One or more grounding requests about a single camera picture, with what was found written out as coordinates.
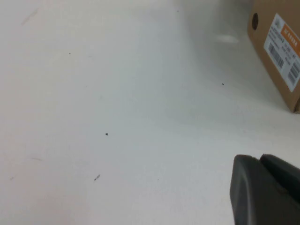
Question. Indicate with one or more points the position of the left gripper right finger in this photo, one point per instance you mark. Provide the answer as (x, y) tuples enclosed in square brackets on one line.
[(283, 175)]

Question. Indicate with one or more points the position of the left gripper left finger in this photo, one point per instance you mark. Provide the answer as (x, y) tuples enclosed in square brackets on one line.
[(253, 199)]

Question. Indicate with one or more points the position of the brown cardboard shoe box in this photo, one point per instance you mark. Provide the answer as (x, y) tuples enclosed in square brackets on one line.
[(264, 14)]

